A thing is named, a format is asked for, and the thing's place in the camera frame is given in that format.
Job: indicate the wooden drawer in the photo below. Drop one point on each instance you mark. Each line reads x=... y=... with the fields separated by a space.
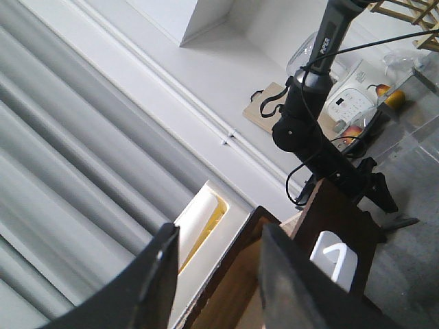
x=232 y=300

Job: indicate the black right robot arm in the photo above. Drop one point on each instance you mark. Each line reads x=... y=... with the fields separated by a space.
x=297 y=130

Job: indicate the grey orange handled scissors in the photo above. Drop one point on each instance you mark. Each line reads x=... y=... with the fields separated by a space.
x=401 y=221

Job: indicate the red yellow apple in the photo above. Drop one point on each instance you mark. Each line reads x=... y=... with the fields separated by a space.
x=350 y=134

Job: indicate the grey curtain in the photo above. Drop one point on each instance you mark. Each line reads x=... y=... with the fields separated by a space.
x=87 y=178

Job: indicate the white rice cooker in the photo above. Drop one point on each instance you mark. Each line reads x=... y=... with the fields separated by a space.
x=352 y=95

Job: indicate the clear glass bowl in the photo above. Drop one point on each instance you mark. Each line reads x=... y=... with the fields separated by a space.
x=302 y=55

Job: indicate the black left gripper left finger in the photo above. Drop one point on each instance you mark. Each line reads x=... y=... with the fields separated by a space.
x=141 y=296

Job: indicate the wooden lattice rack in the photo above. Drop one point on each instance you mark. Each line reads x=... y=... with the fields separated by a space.
x=417 y=13

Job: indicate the white tray on cabinet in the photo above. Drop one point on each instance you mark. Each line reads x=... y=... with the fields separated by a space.
x=209 y=225

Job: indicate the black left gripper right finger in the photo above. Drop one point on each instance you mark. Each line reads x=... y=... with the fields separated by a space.
x=295 y=293

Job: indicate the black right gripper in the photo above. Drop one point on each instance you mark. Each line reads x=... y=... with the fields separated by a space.
x=376 y=188

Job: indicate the dark wooden drawer cabinet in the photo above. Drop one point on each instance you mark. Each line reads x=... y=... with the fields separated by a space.
x=220 y=247

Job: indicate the yellow red mango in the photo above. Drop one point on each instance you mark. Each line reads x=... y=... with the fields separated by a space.
x=396 y=100

